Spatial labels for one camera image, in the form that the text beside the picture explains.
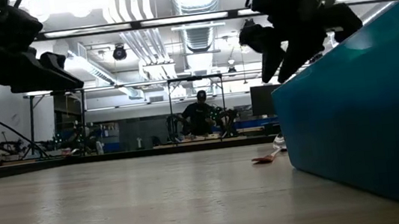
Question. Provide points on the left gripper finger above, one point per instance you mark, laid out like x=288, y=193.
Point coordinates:
x=37, y=79
x=53, y=60

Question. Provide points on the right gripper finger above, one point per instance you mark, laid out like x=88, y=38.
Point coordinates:
x=265, y=48
x=300, y=55

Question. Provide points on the black background robot arm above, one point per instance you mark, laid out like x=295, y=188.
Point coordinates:
x=9, y=146
x=228, y=118

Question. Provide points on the large black display screen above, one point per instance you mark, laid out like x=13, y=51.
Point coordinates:
x=263, y=101

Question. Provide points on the black ceiling spotlight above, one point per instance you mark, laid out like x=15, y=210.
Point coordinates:
x=119, y=52

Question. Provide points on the teal plastic bin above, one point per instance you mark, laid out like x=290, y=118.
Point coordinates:
x=365, y=115

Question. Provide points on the person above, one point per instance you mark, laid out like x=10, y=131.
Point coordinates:
x=198, y=117

